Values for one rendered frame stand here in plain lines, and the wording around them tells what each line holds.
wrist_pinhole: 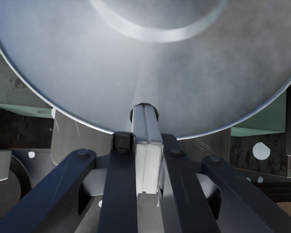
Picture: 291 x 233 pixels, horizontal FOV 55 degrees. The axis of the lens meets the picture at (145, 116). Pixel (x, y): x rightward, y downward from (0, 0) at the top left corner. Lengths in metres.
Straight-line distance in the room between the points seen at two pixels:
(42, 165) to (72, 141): 0.82
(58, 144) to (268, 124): 0.28
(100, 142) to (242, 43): 0.14
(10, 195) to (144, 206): 0.45
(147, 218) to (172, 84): 0.84
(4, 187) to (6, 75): 0.72
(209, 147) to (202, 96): 0.04
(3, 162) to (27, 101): 0.16
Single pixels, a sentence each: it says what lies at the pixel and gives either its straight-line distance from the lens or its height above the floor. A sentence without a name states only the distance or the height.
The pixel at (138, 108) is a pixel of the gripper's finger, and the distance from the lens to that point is 0.20.
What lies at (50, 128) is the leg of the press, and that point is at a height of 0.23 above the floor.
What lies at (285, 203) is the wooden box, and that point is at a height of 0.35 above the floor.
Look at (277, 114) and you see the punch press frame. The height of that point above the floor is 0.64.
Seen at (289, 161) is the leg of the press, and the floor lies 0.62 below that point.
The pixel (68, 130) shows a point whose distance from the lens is 0.22.
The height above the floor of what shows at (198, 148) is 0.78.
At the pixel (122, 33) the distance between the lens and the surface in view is 0.23.
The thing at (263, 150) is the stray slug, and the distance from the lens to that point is 0.39.
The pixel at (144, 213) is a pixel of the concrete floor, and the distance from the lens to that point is 1.03.
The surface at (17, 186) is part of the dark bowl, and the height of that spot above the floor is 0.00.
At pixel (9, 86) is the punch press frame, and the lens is 0.39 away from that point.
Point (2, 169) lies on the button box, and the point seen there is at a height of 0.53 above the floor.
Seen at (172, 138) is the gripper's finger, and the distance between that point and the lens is 0.17.
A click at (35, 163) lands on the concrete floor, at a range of 1.04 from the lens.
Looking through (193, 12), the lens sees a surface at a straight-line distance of 0.24.
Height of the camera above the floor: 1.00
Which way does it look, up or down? 82 degrees down
